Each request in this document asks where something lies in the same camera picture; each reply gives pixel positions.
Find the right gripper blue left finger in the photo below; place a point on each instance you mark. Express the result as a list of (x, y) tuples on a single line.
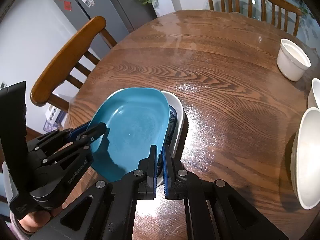
[(147, 186)]

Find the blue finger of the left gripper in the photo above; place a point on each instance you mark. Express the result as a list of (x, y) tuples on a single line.
[(84, 141), (74, 133)]

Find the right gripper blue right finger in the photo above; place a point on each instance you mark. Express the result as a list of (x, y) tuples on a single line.
[(174, 176)]

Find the blue patterned square plate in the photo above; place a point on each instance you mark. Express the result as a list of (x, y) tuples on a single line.
[(176, 119)]

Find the large grey-white bowl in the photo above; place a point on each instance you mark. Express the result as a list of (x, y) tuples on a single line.
[(304, 165)]

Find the small white bowl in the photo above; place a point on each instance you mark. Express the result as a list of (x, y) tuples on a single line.
[(314, 95)]

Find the white ramekin cup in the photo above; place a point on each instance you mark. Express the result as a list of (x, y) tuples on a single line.
[(292, 61)]

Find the person's left hand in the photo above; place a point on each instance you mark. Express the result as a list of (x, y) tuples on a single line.
[(31, 223)]

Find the grey refrigerator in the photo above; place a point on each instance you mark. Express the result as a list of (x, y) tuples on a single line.
[(122, 16)]

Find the back right wooden chair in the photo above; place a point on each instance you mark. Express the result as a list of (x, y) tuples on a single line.
[(280, 14)]

